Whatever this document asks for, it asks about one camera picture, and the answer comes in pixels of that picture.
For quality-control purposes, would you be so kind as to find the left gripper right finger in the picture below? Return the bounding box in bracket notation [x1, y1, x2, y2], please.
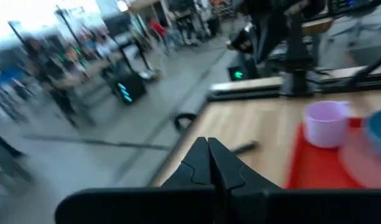
[208, 137, 282, 190]

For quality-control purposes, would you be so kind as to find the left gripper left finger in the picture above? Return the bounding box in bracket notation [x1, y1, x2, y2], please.
[161, 136, 218, 189]

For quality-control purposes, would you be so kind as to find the lilac plastic mug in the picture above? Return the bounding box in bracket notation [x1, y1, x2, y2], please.
[303, 100, 350, 149]

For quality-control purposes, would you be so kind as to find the pink plastic plate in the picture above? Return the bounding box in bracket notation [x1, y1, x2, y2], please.
[338, 130, 381, 189]

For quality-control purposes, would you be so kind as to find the blue plastic bowl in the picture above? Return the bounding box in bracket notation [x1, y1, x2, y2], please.
[364, 108, 381, 156]

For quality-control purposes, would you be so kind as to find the red plastic tray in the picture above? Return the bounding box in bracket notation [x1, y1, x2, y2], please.
[283, 116, 365, 190]

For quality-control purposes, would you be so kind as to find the black computer tower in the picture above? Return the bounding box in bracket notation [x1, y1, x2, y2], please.
[111, 73, 147, 105]

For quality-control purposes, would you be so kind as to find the person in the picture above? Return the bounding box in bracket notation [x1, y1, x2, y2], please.
[22, 37, 96, 128]

